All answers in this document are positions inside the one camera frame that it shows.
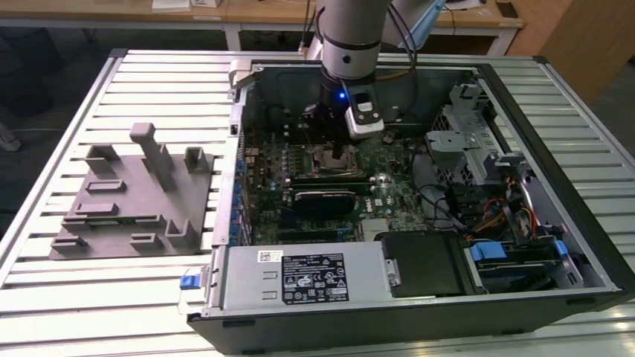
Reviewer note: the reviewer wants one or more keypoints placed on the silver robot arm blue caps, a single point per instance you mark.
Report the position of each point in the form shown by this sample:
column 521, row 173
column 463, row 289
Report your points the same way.
column 352, row 37

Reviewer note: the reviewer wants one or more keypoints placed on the brown board connector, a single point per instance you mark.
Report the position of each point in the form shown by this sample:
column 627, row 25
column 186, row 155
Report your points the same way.
column 389, row 138

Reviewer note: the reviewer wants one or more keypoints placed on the black RAM stick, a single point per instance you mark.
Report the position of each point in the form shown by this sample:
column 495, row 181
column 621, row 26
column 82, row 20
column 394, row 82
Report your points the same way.
column 332, row 189
column 329, row 181

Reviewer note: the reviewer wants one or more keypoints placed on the black graphics card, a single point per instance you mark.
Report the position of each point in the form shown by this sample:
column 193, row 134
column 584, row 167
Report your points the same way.
column 321, row 204

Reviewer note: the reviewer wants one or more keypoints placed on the metal drive cage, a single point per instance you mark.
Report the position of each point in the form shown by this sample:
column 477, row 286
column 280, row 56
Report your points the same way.
column 451, row 145

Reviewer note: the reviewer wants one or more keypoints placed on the green motherboard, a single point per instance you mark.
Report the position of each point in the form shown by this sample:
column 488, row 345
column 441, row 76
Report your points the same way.
column 396, row 208

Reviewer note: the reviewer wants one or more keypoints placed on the silver chipset heatsink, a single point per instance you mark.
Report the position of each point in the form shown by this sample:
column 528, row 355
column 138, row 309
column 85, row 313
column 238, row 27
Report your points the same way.
column 374, row 228

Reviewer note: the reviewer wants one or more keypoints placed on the white paper box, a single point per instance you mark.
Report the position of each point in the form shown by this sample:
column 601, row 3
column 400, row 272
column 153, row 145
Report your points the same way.
column 205, row 3
column 170, row 3

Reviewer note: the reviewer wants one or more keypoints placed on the black phone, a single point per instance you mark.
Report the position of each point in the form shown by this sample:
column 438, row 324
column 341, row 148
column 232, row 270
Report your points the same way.
column 507, row 9

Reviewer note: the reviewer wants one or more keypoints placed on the black drive bay box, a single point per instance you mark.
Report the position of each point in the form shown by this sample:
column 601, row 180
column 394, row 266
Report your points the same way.
column 426, row 264

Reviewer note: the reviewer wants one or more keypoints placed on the grey parts rack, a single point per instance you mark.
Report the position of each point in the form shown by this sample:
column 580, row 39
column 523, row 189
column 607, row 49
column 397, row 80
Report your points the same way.
column 144, row 208

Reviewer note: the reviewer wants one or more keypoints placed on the silver power supply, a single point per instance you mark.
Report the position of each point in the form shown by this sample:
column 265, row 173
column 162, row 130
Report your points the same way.
column 248, row 275

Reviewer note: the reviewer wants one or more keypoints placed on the grey fan shroud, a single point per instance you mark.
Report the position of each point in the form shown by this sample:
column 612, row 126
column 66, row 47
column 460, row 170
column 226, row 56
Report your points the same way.
column 537, row 193

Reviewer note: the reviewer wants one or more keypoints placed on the hard disk in blue carrier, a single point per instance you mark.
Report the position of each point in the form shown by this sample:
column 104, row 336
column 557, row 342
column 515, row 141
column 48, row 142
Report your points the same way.
column 488, row 253

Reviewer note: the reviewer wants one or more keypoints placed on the green RAM stick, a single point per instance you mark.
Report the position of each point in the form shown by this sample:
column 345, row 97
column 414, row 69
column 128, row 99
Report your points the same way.
column 110, row 222

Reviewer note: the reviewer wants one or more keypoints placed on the wooden desk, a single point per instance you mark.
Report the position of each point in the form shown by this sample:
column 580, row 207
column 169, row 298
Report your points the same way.
column 98, row 15

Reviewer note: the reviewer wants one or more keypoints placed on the blue case latch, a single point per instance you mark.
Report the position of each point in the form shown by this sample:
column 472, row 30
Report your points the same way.
column 189, row 282

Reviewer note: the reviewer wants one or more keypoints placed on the wooden cabinet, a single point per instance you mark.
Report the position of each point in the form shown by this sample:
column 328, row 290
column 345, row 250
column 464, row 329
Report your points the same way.
column 585, row 37

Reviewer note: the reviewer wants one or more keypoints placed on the black PC case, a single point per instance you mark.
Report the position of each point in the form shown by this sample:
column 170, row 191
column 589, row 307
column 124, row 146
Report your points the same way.
column 346, row 331

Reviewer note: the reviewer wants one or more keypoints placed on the black office chair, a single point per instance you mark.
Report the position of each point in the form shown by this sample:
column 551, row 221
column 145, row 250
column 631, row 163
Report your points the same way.
column 29, row 74

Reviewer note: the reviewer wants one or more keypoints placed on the white furniture foot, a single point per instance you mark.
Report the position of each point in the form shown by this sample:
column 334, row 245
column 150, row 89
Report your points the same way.
column 8, row 141

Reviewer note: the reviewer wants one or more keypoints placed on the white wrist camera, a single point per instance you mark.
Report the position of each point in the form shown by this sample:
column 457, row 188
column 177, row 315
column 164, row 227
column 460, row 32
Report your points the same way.
column 364, row 119

